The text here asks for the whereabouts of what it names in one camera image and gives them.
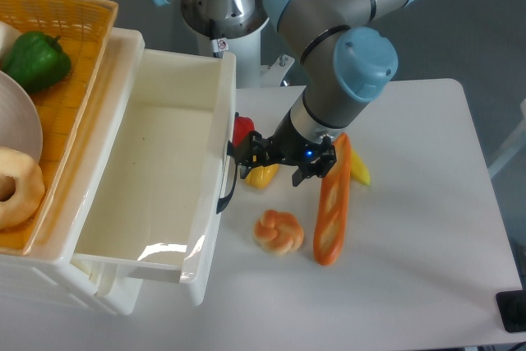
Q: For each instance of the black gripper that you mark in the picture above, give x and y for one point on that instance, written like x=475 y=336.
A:
x=313 y=156

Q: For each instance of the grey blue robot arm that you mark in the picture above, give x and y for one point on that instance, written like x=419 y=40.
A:
x=348 y=64

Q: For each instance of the white plastic drawer cabinet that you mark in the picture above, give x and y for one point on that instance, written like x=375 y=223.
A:
x=46 y=273

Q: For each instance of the yellow bell pepper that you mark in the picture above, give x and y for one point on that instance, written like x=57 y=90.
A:
x=260 y=177

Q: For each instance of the red bell pepper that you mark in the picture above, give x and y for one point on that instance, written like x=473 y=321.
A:
x=242 y=127

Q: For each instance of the yellow banana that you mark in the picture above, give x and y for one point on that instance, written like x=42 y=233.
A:
x=359 y=172

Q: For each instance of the knotted bread roll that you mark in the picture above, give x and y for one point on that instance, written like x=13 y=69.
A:
x=278 y=232

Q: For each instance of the orange baguette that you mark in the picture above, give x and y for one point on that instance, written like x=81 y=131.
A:
x=332 y=214

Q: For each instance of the yellow woven basket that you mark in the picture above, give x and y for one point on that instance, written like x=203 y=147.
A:
x=84 y=27

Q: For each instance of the beige donut bread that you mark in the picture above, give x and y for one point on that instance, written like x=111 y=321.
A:
x=28 y=187

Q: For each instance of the white plate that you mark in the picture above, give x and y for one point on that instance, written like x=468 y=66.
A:
x=21 y=127

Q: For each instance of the green bell pepper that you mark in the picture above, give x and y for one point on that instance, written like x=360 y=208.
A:
x=36 y=61

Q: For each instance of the black device at edge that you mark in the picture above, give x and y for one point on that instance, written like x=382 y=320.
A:
x=511 y=306

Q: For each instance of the white object in basket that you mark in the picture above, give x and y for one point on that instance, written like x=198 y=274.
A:
x=8 y=36

